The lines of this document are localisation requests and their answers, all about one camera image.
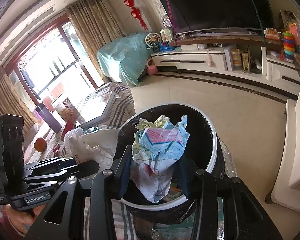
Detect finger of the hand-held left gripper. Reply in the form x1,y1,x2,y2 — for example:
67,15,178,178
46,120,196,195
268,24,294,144
22,171,73,189
24,157,100,178

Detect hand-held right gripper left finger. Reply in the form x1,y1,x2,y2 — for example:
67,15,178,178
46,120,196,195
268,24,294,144
24,145,133,240

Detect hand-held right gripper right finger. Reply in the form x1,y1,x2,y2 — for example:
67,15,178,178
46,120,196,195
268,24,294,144
177,159,284,240

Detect white plastic bag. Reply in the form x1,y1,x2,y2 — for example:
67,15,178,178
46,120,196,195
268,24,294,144
65,127,120,173

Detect coloured drawing paper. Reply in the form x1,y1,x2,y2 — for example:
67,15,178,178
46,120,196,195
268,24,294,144
129,114,190,204

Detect white bin black liner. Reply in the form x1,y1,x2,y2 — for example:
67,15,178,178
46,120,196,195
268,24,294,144
114,102,227,224

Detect person's left hand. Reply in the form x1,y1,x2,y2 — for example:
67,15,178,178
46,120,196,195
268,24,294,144
0,201,44,237

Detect red apple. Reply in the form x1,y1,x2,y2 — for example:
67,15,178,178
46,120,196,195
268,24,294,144
34,137,47,153

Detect red snack wrapper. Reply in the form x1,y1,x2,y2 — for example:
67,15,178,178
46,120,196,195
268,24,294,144
61,120,74,138

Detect silver textured cover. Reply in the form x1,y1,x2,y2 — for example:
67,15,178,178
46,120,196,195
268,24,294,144
216,137,238,180

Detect beige patterned curtain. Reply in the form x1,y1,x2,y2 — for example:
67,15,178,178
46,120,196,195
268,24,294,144
65,0,125,45
0,66,35,135

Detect purple thermos bottle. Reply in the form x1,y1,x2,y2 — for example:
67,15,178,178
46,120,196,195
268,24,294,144
36,104,62,133

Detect teal box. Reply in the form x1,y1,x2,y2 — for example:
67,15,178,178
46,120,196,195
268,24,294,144
154,215,198,240

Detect clear cookie jar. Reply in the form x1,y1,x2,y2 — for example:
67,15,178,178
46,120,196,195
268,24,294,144
55,97,79,125

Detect white counter base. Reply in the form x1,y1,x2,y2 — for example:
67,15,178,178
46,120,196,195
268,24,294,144
265,82,300,208

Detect pink kettlebell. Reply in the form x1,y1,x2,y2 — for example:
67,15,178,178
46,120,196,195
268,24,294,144
145,58,157,75

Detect teal covered armchair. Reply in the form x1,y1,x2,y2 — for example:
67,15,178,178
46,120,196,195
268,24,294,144
96,32,153,88

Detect white television cabinet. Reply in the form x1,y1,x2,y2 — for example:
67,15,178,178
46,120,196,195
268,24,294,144
150,34,300,103

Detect ceiling air vent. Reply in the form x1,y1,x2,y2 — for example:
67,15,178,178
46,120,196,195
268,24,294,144
0,0,47,30
0,5,56,46

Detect stack of yellow jars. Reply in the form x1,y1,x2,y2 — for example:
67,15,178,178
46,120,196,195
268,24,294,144
231,49,242,70

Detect gold perforated box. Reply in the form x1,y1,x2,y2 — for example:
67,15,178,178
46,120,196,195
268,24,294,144
241,51,251,73

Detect blue toy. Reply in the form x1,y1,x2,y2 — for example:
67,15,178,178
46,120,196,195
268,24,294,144
159,42,177,53

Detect small white fan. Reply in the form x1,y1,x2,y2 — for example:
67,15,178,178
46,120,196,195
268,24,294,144
144,33,162,50

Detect orange toy cash register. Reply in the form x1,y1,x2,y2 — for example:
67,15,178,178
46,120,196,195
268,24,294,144
264,27,280,40

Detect red heart hanging decoration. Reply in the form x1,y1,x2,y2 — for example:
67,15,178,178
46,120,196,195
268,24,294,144
113,0,148,30

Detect black television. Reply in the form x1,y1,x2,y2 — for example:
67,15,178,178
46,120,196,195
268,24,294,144
154,0,267,36

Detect green rod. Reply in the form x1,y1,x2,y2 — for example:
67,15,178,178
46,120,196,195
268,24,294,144
247,0,264,34

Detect paper shopping bag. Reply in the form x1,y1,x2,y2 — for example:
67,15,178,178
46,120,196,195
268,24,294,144
279,10,297,33

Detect wooden balcony door frame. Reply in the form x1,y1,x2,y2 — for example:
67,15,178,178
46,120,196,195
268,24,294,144
4,15,103,105

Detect rainbow ring stacker toy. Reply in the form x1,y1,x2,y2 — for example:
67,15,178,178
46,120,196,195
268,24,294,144
282,31,295,60

